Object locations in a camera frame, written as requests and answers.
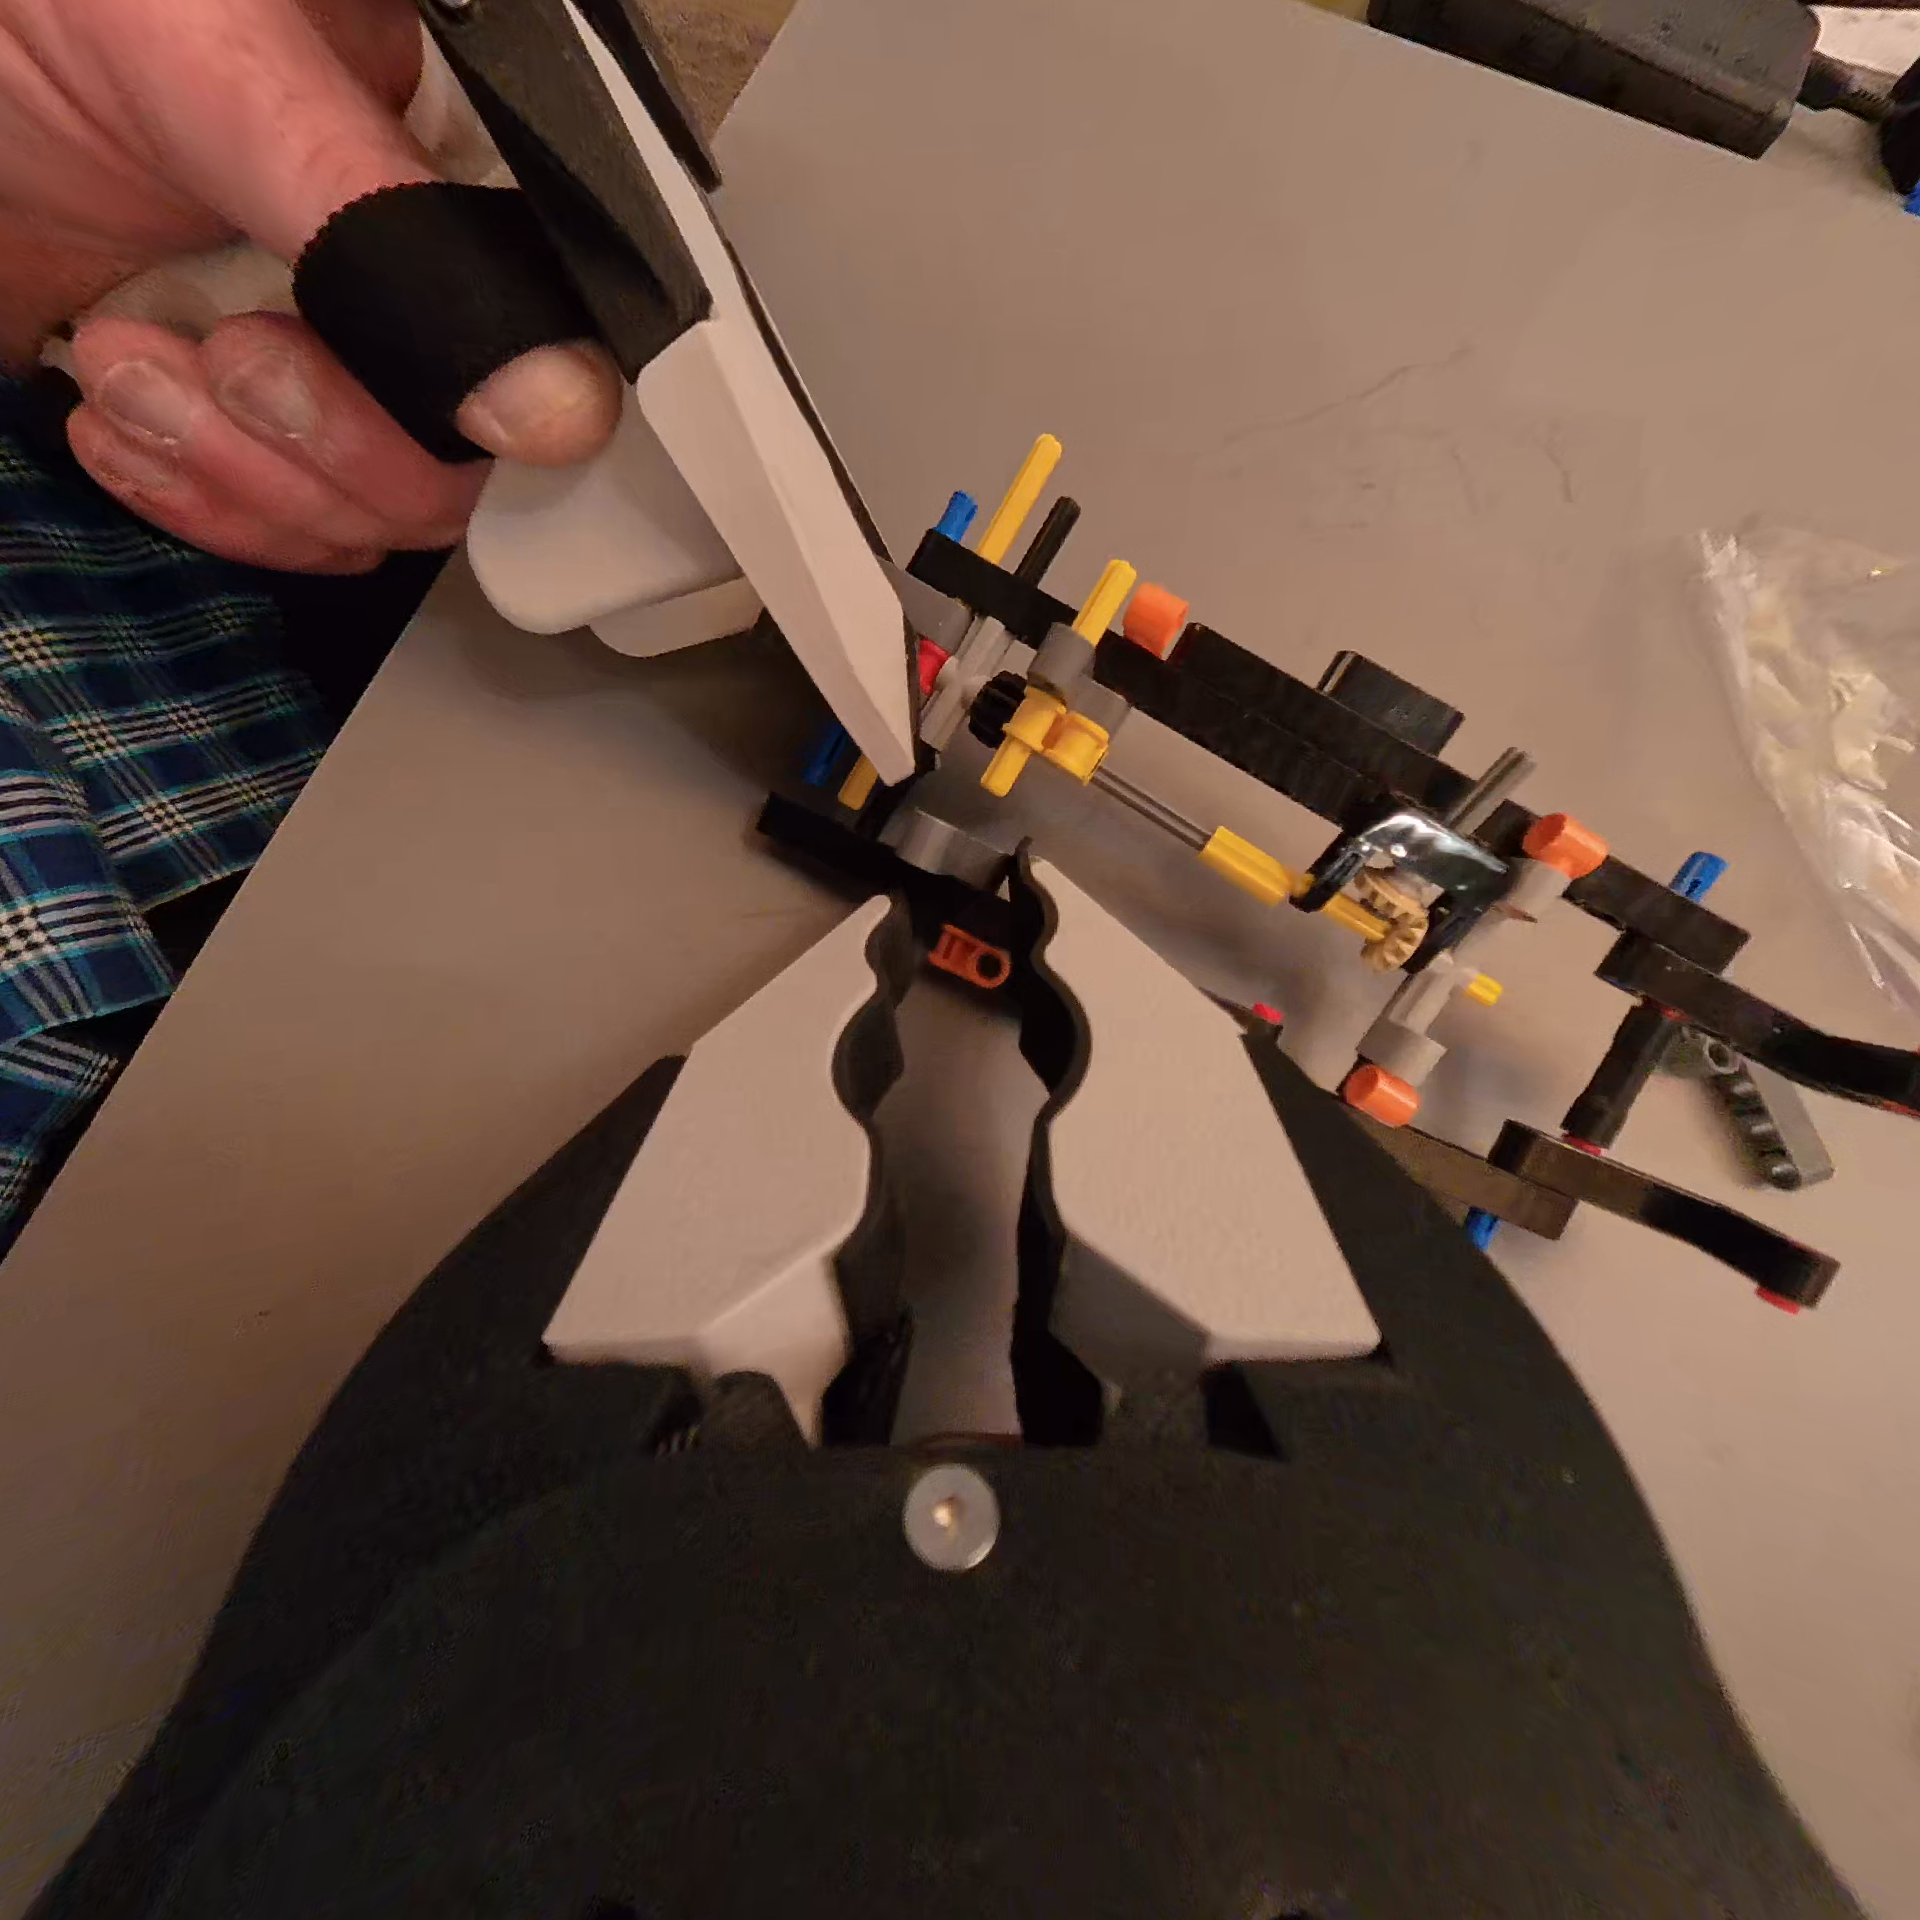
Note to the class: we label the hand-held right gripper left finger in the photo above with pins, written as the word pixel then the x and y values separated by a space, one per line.
pixel 720 1201

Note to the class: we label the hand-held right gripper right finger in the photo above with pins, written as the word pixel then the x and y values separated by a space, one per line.
pixel 1201 1185

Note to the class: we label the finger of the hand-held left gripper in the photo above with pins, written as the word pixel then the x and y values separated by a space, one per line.
pixel 779 509

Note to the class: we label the orange lego connector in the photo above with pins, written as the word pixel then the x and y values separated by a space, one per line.
pixel 968 955

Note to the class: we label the black lego technic model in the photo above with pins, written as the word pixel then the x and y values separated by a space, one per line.
pixel 1277 728

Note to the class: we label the grey lego beam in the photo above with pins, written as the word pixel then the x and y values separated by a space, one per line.
pixel 1786 1131

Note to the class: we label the person's left hand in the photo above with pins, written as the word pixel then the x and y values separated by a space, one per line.
pixel 181 136

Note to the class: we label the blue plaid shirt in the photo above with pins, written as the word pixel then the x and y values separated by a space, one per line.
pixel 120 751

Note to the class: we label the clear plastic bag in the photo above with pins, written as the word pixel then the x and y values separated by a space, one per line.
pixel 1830 720

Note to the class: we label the black rough box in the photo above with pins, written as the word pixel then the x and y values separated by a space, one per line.
pixel 1621 59

